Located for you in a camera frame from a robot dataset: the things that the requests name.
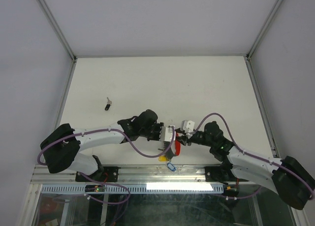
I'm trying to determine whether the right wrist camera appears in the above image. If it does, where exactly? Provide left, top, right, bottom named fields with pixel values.
left=180, top=120, right=195, bottom=139

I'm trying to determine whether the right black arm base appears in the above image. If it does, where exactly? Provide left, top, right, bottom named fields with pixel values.
left=204, top=166, right=237, bottom=184

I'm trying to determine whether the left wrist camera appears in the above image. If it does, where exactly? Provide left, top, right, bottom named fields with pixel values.
left=160, top=126, right=176, bottom=142

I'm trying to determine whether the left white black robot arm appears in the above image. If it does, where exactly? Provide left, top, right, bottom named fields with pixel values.
left=40, top=109, right=164, bottom=181

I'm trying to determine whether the metal key holder red handle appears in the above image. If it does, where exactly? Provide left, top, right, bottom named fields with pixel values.
left=157, top=138, right=183, bottom=173

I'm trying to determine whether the aluminium mounting rail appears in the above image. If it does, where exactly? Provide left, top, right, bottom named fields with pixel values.
left=31, top=163, right=295, bottom=187

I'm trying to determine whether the grey slotted cable duct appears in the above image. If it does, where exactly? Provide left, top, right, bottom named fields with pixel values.
left=41, top=183, right=223, bottom=194

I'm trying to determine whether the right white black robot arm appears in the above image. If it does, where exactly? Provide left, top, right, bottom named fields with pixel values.
left=176, top=121, right=315, bottom=210

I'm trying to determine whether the black tagged key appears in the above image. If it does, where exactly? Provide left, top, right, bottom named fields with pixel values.
left=104, top=97, right=112, bottom=111

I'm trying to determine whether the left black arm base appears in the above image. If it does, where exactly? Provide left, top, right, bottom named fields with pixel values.
left=88, top=165, right=120, bottom=183

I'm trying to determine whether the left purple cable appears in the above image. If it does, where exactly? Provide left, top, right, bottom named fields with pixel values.
left=36, top=126, right=177, bottom=207

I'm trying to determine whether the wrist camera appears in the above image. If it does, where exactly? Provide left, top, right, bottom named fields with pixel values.
left=180, top=120, right=195, bottom=139
left=160, top=126, right=176, bottom=142

